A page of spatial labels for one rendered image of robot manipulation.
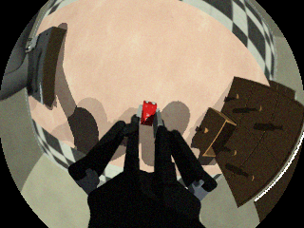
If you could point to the small red block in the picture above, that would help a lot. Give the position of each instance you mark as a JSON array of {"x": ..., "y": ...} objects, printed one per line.
[{"x": 148, "y": 112}]

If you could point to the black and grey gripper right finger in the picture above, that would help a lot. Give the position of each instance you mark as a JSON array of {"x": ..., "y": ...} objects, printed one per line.
[{"x": 198, "y": 181}]

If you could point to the brown wooden chest of drawers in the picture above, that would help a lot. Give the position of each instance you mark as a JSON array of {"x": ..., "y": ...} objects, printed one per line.
[{"x": 260, "y": 142}]

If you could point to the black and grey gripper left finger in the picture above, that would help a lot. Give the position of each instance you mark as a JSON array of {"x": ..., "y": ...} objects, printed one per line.
[{"x": 87, "y": 170}]

